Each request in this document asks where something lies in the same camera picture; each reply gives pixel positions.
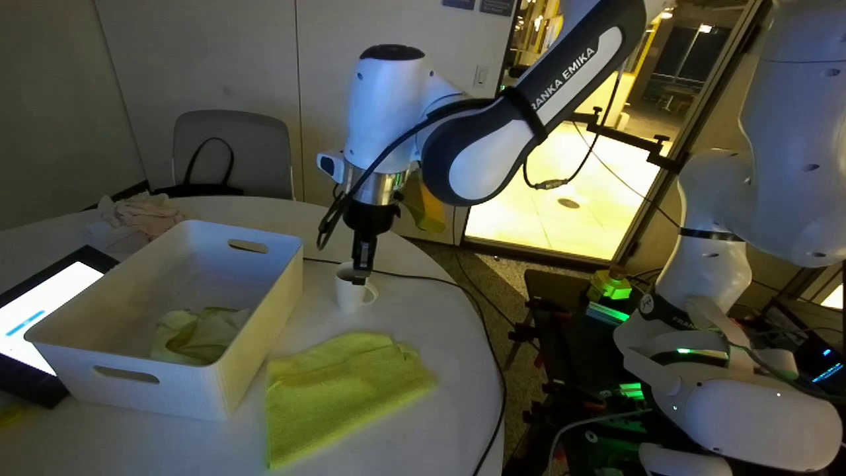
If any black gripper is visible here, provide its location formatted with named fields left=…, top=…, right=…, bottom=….
left=340, top=199, right=402, bottom=286

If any yellow-green microfiber towel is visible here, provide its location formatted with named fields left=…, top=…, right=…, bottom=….
left=261, top=327, right=442, bottom=473

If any small pale yellow cloth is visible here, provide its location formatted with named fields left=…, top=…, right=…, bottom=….
left=146, top=303, right=255, bottom=368

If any white plastic box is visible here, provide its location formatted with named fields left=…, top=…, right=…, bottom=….
left=23, top=220, right=307, bottom=424

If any white mug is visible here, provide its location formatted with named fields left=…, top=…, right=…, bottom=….
left=333, top=261, right=381, bottom=317

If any grey chair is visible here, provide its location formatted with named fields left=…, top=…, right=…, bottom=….
left=169, top=108, right=295, bottom=202

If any black equipment cart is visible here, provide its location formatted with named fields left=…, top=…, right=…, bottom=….
left=504, top=266, right=682, bottom=476

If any pink crumpled cloth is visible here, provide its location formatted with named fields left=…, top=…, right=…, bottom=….
left=91, top=191, right=193, bottom=240

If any tablet device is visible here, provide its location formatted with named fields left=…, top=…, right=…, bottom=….
left=0, top=243, right=122, bottom=409

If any black robot wrist cable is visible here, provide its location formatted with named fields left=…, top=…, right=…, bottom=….
left=314, top=87, right=618, bottom=251

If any black bag with strap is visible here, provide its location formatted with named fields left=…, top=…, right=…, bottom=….
left=143, top=134, right=246, bottom=202

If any black camera stand clamp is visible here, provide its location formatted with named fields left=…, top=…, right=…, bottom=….
left=583, top=104, right=689, bottom=174

